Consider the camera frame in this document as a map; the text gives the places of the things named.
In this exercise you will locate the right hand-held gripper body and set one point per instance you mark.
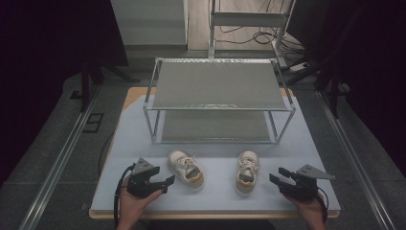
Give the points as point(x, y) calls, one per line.
point(303, 185)

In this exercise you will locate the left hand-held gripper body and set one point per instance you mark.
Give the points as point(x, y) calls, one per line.
point(140, 183)

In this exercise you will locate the cream child's sneaker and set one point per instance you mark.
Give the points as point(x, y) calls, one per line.
point(247, 174)
point(187, 171)

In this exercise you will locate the metal two-tier shoe rack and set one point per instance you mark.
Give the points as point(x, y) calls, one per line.
point(217, 84)

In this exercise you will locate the person's left hand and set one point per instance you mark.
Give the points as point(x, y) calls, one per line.
point(134, 204)

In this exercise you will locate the person's right hand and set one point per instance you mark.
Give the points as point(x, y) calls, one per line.
point(308, 211)

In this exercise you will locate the light blue table mat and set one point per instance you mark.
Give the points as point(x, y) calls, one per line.
point(217, 201)

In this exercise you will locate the black floor outlet plate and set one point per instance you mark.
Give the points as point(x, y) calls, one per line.
point(93, 122)

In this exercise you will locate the black stand leg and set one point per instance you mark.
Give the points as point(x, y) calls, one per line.
point(333, 96)

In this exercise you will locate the white power strip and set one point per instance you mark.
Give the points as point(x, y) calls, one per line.
point(299, 66)

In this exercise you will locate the black tripod stand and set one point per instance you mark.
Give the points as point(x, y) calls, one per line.
point(92, 76)

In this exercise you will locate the black curtain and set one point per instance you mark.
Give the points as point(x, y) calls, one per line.
point(48, 64)
point(367, 64)

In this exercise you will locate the white cabinet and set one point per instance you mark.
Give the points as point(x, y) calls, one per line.
point(150, 22)

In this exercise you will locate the metal floor rail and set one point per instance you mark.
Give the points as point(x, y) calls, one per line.
point(354, 156)
point(57, 163)

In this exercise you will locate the white metal frame stand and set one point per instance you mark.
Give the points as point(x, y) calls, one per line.
point(247, 19)

